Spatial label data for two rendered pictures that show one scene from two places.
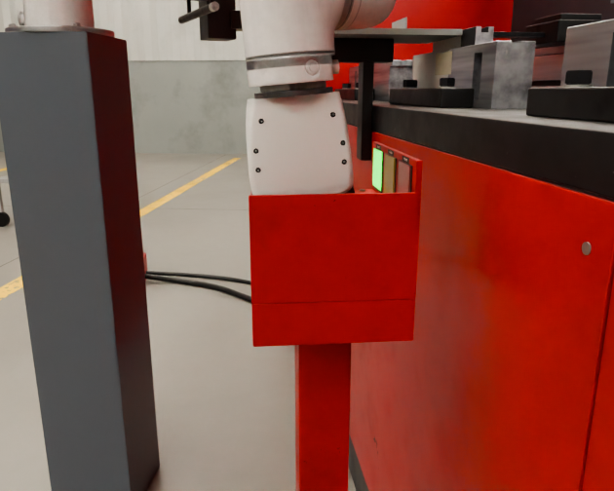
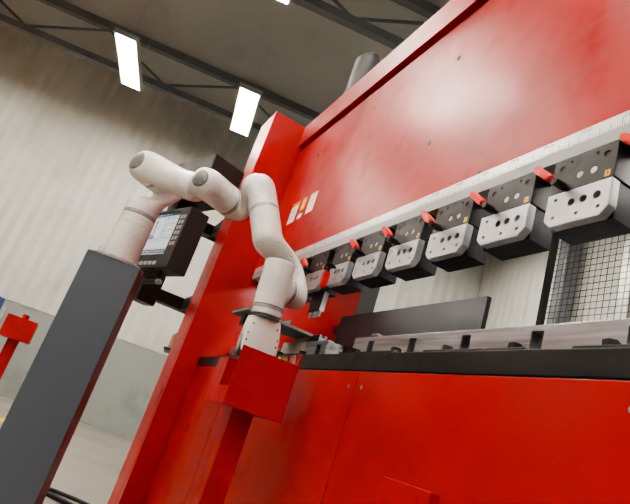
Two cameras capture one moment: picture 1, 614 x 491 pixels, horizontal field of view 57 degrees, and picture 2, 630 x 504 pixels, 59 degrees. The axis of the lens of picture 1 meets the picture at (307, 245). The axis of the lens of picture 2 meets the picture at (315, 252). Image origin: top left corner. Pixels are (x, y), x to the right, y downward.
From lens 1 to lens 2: 0.97 m
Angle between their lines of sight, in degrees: 37
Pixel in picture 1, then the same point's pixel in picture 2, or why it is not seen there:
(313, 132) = (269, 333)
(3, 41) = (94, 255)
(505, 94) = not seen: hidden behind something
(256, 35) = (263, 296)
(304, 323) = (244, 400)
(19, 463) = not seen: outside the picture
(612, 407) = (347, 430)
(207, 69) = not seen: hidden behind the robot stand
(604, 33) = (366, 341)
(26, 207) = (54, 340)
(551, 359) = (330, 427)
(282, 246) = (247, 367)
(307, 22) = (280, 298)
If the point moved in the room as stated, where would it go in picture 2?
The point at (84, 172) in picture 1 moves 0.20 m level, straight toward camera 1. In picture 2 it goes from (100, 333) to (122, 336)
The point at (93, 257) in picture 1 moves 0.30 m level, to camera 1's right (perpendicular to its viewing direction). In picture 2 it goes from (78, 382) to (169, 413)
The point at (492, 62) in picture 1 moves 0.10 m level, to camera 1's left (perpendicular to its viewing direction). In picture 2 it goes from (325, 348) to (297, 337)
